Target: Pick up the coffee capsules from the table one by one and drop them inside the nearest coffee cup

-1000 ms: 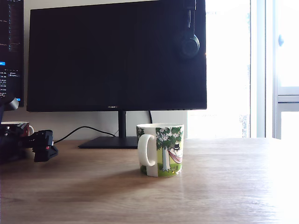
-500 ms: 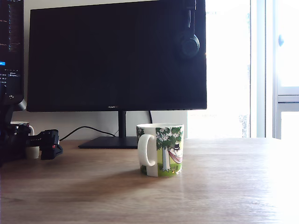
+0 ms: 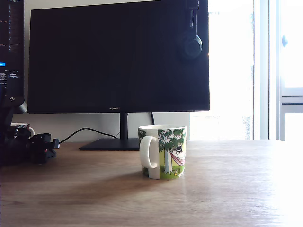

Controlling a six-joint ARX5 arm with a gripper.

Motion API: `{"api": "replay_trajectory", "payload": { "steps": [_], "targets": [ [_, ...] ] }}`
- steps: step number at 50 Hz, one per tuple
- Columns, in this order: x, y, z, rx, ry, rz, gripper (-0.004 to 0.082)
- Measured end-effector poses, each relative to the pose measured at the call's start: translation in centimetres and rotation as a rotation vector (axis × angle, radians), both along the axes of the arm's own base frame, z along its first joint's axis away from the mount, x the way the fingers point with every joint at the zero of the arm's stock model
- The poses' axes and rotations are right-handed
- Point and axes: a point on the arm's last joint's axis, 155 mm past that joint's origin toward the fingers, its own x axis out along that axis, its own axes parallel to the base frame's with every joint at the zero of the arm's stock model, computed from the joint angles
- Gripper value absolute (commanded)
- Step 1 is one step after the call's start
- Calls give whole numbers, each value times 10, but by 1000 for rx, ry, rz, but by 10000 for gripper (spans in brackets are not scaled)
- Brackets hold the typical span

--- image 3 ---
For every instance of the pale window frame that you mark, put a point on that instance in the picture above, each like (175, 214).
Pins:
(264, 71)

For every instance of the white mug with tree print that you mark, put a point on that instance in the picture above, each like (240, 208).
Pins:
(170, 146)

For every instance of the black monitor stand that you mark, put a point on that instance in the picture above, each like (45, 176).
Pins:
(123, 132)

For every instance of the small blue window knob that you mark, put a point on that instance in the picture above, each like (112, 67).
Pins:
(284, 40)

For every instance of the large black monitor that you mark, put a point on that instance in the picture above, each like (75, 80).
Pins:
(130, 59)

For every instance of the dark screen with text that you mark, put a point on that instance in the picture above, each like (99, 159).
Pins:
(11, 35)

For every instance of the dark red printed mug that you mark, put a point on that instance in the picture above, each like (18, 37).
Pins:
(21, 125)

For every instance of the black headphones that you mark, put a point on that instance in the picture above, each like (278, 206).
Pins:
(191, 47)

